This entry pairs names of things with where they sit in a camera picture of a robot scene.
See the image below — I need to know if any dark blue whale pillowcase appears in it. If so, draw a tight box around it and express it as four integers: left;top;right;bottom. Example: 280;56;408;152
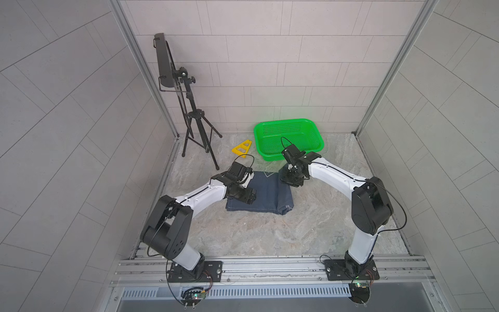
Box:
226;170;294;215

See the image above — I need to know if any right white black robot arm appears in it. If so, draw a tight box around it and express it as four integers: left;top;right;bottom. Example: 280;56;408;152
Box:
280;147;393;277

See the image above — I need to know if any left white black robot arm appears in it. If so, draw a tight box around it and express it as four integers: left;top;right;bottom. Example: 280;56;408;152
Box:
140;172;257;274

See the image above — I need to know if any yellow triangular plastic piece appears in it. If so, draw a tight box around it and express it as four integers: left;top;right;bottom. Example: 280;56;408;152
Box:
231;140;252;158

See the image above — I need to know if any green plastic basket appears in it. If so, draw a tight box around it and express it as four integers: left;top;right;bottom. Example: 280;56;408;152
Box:
253;118;324;162

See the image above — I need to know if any black tripod stand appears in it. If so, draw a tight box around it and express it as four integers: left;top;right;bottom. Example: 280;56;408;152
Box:
158;67;223;170

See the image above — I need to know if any left green circuit board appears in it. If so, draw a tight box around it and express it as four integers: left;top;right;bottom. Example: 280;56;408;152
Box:
181;287;207;309

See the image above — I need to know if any green circuit board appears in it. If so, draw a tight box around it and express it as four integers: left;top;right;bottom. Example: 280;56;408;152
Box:
181;287;207;309
348;282;371;306

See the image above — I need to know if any right green circuit board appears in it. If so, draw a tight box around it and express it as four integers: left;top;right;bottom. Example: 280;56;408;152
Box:
348;282;371;306

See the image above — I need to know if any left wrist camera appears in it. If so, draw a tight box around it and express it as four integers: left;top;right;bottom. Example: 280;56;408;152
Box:
226;161;254;185

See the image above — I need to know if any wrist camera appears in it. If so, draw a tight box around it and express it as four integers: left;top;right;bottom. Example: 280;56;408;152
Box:
226;161;254;185
282;144;306;166

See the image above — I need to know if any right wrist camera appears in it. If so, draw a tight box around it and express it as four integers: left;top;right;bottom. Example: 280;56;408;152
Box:
282;144;306;166

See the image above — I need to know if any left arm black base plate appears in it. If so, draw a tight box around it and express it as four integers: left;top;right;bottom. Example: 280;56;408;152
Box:
167;261;223;283

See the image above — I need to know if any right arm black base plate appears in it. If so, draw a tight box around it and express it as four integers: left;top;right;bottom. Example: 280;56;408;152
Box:
322;257;380;281

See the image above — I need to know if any aluminium rail frame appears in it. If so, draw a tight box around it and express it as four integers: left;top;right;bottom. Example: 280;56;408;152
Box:
99;255;446;311

